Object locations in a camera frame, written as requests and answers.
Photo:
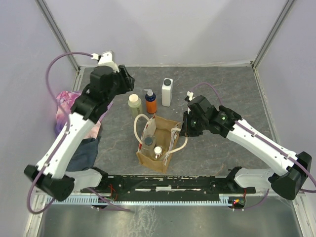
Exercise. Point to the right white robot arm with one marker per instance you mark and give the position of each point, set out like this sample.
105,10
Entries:
287,170

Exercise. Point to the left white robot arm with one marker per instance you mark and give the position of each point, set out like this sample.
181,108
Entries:
50,174

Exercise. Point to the orange bottle dark blue cap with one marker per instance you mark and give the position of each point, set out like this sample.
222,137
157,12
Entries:
151,102

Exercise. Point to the burlap watermelon canvas bag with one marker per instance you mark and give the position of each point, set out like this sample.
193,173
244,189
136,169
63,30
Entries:
157,142

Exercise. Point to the light blue cable duct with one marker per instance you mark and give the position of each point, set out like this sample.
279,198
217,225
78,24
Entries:
94,200

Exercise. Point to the clear square bottle grey cap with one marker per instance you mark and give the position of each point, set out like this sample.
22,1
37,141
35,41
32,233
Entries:
148,146

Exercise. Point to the left aluminium frame post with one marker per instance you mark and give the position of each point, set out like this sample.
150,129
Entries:
44,9

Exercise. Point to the right aluminium frame post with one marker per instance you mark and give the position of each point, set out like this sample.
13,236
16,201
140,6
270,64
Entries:
273,32

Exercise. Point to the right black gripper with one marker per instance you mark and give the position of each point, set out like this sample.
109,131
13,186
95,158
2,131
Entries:
183,132

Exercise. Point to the white square bottle grey cap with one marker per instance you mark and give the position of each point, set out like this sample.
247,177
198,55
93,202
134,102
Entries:
166,92

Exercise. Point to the dark blue towel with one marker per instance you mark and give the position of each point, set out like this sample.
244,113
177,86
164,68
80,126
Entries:
85,155

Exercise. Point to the aluminium front rail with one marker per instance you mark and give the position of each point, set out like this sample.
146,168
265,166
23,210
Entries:
286,186

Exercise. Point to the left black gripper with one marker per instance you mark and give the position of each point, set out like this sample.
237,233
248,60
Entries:
127,80

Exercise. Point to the green bottle white cap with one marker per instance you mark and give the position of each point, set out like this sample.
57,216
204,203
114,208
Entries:
135,105

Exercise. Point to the aluminium frame post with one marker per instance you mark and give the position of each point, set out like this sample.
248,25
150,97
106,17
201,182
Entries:
44,9
273,32

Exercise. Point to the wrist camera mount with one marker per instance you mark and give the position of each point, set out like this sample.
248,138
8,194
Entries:
189,97
106,59

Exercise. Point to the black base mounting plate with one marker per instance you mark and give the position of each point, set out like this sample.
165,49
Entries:
128,183

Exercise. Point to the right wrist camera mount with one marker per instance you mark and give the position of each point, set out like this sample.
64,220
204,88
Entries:
189,97

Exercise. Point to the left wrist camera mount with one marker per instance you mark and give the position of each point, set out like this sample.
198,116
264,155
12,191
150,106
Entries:
106,59

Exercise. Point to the clear yellow bottle white cap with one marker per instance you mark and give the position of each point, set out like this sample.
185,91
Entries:
158,151

